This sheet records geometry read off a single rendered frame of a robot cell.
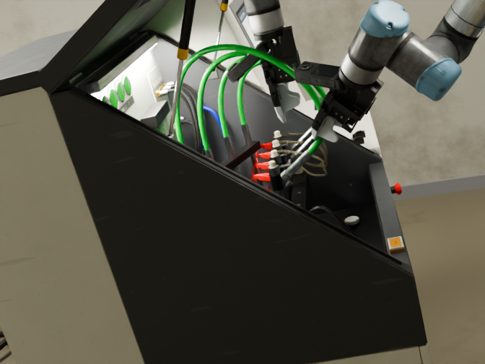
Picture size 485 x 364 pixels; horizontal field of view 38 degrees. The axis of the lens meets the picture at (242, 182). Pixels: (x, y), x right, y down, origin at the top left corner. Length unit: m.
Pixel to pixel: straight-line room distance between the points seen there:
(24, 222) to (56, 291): 0.16
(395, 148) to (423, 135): 0.17
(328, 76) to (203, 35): 0.66
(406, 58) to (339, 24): 2.62
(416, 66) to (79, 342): 0.88
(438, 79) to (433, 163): 2.82
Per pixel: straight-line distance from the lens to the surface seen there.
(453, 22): 1.35
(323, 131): 1.46
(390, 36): 1.26
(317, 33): 3.89
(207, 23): 1.97
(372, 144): 2.07
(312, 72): 1.41
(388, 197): 1.76
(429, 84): 1.26
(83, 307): 1.51
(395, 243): 1.51
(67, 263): 1.47
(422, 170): 4.07
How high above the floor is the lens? 1.64
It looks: 19 degrees down
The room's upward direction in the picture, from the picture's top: 15 degrees counter-clockwise
